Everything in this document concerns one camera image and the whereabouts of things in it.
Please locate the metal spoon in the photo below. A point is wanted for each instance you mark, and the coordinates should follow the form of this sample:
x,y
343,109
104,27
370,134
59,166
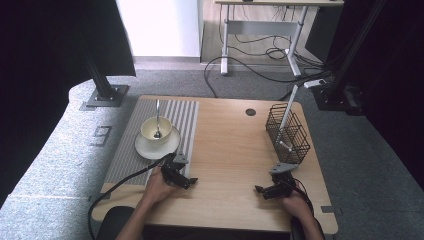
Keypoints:
x,y
157,113

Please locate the white panel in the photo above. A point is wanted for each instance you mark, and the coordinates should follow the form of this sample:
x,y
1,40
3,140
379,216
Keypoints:
x,y
160,26

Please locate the grey striped placemat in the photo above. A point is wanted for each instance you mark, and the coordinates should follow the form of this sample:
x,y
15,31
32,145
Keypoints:
x,y
130,160

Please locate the white saucer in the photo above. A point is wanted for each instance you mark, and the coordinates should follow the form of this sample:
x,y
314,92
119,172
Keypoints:
x,y
151,151

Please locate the black curtain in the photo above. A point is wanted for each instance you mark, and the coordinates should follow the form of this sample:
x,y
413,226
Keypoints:
x,y
393,83
43,66

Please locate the grey floor socket cover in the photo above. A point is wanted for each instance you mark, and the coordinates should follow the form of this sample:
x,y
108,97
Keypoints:
x,y
101,135

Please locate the person's left hand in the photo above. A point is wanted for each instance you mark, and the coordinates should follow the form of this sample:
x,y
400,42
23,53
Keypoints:
x,y
156,186

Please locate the dark round table grommet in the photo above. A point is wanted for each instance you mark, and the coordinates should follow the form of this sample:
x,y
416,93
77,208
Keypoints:
x,y
250,112

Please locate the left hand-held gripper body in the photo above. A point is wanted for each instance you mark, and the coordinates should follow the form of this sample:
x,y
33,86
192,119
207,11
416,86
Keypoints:
x,y
173,168

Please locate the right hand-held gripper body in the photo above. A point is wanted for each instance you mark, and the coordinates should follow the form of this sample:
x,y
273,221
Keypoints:
x,y
283,186

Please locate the cream bowl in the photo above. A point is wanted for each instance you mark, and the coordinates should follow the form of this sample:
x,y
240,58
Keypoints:
x,y
150,128

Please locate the black metal stand with plate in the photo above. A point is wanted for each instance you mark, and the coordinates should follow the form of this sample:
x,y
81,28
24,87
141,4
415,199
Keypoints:
x,y
106,95

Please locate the person's right hand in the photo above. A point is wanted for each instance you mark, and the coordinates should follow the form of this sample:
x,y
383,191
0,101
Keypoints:
x,y
298,205

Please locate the desk with white legs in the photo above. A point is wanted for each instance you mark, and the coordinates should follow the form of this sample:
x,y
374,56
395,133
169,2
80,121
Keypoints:
x,y
260,27

